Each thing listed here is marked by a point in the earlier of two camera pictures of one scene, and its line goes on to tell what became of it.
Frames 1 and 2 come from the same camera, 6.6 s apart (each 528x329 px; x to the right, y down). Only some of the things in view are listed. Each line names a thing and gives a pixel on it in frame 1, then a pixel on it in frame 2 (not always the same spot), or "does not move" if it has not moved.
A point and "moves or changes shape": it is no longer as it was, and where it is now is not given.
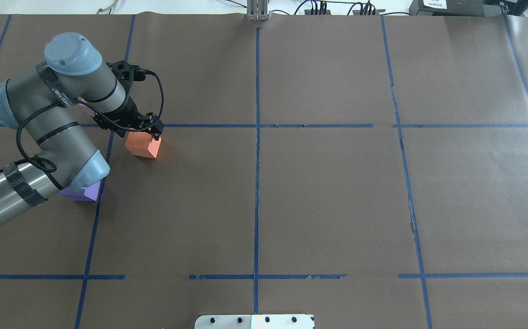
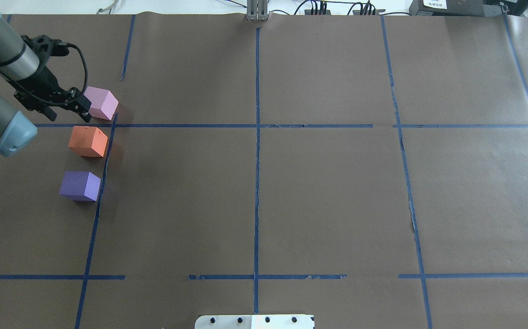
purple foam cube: [89, 194] does not move
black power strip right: [357, 12] does not move
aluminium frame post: [257, 10] does not move
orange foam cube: [142, 144] moves or changes shape
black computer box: [474, 8] does not move
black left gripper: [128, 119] → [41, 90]
